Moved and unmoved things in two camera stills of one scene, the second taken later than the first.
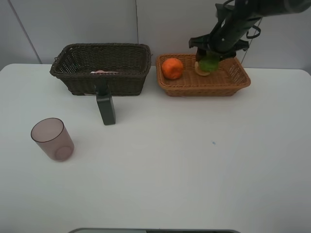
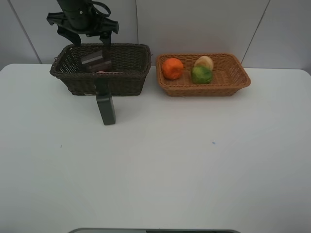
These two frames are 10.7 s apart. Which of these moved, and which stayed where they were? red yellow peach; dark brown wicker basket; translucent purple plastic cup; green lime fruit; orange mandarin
Moved: green lime fruit; translucent purple plastic cup; red yellow peach
Stayed: dark brown wicker basket; orange mandarin
